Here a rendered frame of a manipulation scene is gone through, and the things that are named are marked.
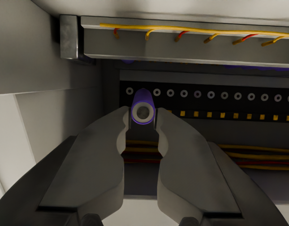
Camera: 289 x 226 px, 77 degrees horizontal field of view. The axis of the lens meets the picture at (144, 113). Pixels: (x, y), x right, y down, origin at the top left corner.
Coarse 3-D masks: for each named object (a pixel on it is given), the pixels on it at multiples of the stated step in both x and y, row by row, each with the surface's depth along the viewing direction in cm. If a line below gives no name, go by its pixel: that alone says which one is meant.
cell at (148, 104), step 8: (136, 96) 15; (144, 96) 14; (136, 104) 13; (144, 104) 13; (152, 104) 13; (136, 112) 13; (144, 112) 13; (152, 112) 13; (136, 120) 13; (144, 120) 13
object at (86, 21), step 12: (84, 24) 12; (96, 24) 12; (132, 24) 12; (144, 24) 12; (156, 24) 12; (168, 24) 12; (180, 24) 12; (192, 24) 12; (204, 24) 12; (216, 24) 12; (228, 24) 12; (240, 24) 12; (252, 36) 12; (264, 36) 12; (276, 36) 12
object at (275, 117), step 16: (128, 96) 27; (160, 96) 27; (176, 96) 27; (192, 96) 27; (256, 96) 28; (272, 96) 28; (176, 112) 28; (192, 112) 28; (208, 112) 28; (224, 112) 28; (240, 112) 28; (256, 112) 28; (272, 112) 28; (288, 112) 28
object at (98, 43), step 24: (120, 24) 11; (96, 48) 13; (120, 48) 13; (144, 48) 13; (168, 48) 13; (192, 48) 13; (216, 48) 13; (240, 48) 13; (264, 48) 13; (288, 48) 13
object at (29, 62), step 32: (0, 0) 8; (32, 0) 10; (64, 0) 10; (96, 0) 10; (128, 0) 9; (160, 0) 9; (192, 0) 9; (224, 0) 9; (256, 0) 9; (288, 0) 9; (0, 32) 8; (32, 32) 10; (64, 32) 12; (0, 64) 8; (32, 64) 10; (64, 64) 14; (96, 64) 24
